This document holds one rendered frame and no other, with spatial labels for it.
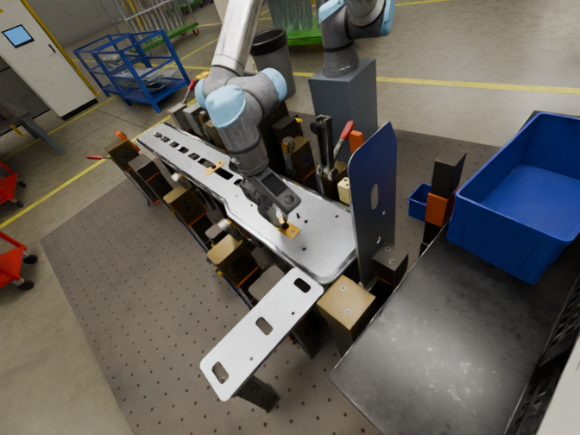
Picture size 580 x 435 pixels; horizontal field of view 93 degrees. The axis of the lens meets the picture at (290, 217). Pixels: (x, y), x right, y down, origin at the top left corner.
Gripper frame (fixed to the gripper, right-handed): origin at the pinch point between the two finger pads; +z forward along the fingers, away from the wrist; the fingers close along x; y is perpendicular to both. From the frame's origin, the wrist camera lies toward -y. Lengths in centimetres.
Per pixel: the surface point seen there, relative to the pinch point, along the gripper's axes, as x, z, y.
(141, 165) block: 13, -2, 77
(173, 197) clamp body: 14.3, -3.0, 39.1
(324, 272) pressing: 3.9, 2.7, -17.5
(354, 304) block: 7.8, -3.1, -29.4
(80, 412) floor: 124, 100, 89
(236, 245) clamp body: 13.2, -2.3, 3.3
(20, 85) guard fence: 41, 12, 778
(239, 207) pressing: 2.6, 1.9, 19.2
